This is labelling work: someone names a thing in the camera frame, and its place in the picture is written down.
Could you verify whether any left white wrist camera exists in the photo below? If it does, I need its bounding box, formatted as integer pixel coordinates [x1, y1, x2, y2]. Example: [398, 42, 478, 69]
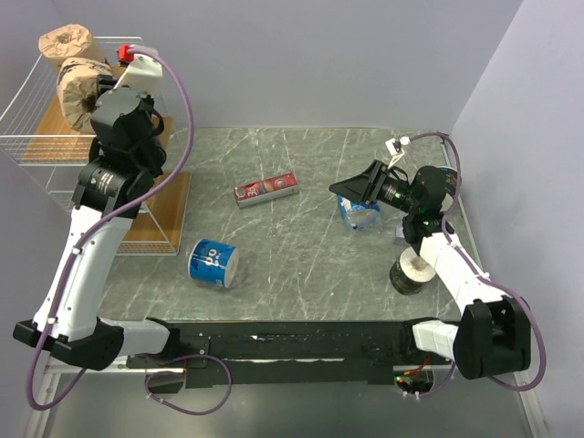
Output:
[114, 44, 163, 97]

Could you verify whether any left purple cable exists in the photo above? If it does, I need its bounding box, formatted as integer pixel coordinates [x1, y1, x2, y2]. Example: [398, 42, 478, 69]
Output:
[26, 47, 196, 411]

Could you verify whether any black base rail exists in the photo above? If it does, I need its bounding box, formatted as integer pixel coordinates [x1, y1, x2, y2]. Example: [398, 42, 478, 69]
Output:
[98, 321, 457, 389]

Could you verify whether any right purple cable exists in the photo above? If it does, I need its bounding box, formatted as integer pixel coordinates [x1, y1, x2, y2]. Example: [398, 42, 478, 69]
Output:
[403, 131, 547, 391]

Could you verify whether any black paper roll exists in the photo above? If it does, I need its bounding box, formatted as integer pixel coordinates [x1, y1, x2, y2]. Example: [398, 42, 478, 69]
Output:
[390, 247, 436, 296]
[439, 166, 458, 213]

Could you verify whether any purple cable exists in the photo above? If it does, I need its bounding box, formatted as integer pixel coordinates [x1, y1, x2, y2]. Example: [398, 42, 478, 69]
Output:
[26, 47, 196, 411]
[403, 131, 547, 391]

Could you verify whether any red toothpaste box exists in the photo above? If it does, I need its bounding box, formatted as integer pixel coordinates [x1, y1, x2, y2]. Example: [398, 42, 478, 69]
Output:
[234, 172, 299, 209]

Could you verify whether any grey flat box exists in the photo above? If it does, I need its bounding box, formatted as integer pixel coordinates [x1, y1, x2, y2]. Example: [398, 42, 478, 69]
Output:
[393, 227, 408, 246]

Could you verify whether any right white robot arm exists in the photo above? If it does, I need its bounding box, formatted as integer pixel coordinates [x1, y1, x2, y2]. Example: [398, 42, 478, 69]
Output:
[329, 160, 531, 380]

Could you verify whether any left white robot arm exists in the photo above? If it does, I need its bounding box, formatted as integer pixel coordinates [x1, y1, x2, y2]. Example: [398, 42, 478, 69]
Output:
[13, 86, 166, 370]

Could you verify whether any brown roll with cartoon print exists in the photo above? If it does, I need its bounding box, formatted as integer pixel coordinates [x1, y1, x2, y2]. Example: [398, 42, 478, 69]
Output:
[37, 24, 108, 73]

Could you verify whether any black paper roll far right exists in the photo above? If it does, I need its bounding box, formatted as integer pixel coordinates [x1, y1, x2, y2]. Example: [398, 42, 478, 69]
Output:
[439, 166, 458, 213]

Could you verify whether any blue paper roll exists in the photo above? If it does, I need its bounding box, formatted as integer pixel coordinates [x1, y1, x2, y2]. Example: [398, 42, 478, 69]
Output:
[337, 195, 381, 230]
[187, 239, 239, 288]

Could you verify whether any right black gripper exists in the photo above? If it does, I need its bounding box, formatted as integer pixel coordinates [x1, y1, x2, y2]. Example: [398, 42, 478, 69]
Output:
[329, 160, 419, 215]

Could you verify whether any black paper roll front right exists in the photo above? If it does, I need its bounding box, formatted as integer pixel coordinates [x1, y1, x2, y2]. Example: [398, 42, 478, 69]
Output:
[390, 247, 436, 296]

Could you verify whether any brown roll with label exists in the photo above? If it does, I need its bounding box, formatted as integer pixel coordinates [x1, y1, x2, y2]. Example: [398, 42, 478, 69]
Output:
[57, 57, 113, 134]

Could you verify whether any white wire wooden shelf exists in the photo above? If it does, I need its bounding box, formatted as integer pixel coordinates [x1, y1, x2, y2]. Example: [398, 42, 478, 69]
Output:
[1, 55, 191, 256]

